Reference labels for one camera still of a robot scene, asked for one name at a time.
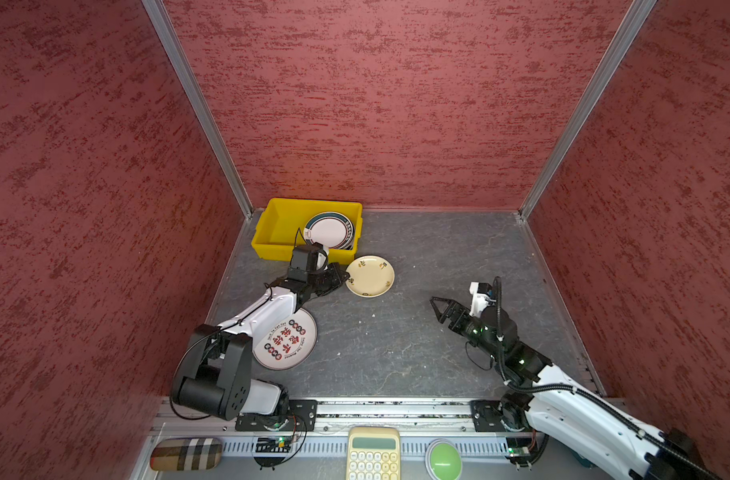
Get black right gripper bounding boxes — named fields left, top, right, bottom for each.
left=429, top=298, right=502, bottom=362

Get small cream plate with calligraphy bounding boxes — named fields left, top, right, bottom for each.
left=346, top=255, right=396, bottom=298

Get white plate green red rim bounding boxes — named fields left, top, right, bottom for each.
left=303, top=212, right=355, bottom=250

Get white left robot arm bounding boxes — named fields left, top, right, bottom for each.
left=170, top=243, right=349, bottom=423

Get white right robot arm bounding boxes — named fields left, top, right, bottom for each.
left=430, top=296, right=717, bottom=479

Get yellow plastic bin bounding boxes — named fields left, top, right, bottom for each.
left=251, top=198, right=363, bottom=265

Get white plate red characters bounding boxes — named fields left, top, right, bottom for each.
left=253, top=308, right=318, bottom=371

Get green round push button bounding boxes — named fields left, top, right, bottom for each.
left=425, top=439, right=463, bottom=480

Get right green circuit board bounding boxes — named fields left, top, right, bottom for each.
left=505, top=437, right=537, bottom=458

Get green circuit board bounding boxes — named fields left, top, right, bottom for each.
left=505, top=437, right=537, bottom=458
left=255, top=437, right=294, bottom=455

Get yellow calculator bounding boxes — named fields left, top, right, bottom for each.
left=346, top=426, right=402, bottom=480

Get left green circuit board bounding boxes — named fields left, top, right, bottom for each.
left=255, top=437, right=294, bottom=455

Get plaid fabric pouch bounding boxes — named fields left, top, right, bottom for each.
left=149, top=437, right=224, bottom=472

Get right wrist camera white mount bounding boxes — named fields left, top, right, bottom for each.
left=470, top=282, right=497, bottom=318

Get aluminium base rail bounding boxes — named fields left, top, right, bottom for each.
left=151, top=397, right=543, bottom=462

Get black corrugated cable hose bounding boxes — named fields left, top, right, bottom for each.
left=490, top=275, right=723, bottom=480

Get silver left corner wall strip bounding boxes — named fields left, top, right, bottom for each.
left=142, top=0, right=254, bottom=220

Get silver corner wall strip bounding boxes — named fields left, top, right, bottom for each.
left=519, top=0, right=657, bottom=223
left=142, top=0, right=254, bottom=220

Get silver right corner wall strip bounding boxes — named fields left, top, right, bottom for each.
left=519, top=0, right=657, bottom=223

